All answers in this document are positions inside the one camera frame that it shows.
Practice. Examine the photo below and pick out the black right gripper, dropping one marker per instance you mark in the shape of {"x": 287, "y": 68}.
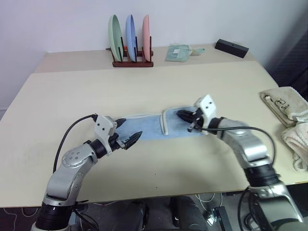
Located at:
{"x": 200, "y": 119}

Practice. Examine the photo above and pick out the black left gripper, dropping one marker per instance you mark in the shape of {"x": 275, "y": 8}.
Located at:
{"x": 116, "y": 143}

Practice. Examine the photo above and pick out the light blue towel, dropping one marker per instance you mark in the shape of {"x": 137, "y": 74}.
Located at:
{"x": 151, "y": 127}

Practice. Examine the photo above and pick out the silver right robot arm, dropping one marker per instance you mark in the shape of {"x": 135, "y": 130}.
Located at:
{"x": 250, "y": 144}

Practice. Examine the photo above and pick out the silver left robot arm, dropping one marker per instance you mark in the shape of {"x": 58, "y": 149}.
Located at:
{"x": 65, "y": 178}

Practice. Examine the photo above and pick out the folded beige towel with writing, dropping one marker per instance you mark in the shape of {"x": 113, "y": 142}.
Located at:
{"x": 284, "y": 103}

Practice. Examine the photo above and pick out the cream white towel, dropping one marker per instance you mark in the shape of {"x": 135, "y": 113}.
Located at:
{"x": 297, "y": 139}

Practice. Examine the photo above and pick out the dark wooden plate rack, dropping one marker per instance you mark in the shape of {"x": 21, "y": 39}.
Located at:
{"x": 132, "y": 64}

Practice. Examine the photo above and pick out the folded pale green cloth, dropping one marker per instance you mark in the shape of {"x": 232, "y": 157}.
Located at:
{"x": 177, "y": 53}

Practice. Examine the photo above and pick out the small pale green utensil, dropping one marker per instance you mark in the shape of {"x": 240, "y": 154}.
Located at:
{"x": 198, "y": 51}

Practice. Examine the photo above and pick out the black rectangular box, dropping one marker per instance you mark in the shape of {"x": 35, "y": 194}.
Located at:
{"x": 231, "y": 48}

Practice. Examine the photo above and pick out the dark rounded shape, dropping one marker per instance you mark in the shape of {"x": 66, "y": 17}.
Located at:
{"x": 187, "y": 214}

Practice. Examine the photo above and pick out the blue plate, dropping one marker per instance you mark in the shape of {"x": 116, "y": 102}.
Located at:
{"x": 130, "y": 36}

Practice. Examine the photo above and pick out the pink plate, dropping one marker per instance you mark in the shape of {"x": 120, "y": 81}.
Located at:
{"x": 145, "y": 36}

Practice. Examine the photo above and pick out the green plate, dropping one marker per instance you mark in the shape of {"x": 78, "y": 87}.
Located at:
{"x": 115, "y": 36}

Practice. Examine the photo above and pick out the black device under table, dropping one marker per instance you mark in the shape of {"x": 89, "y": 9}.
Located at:
{"x": 220, "y": 219}

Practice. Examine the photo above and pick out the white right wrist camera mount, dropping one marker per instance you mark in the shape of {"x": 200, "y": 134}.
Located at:
{"x": 208, "y": 106}

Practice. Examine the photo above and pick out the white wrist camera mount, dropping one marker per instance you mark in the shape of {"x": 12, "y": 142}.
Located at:
{"x": 103, "y": 127}
{"x": 208, "y": 106}

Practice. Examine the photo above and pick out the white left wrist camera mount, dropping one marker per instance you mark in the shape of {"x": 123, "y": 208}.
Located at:
{"x": 103, "y": 127}

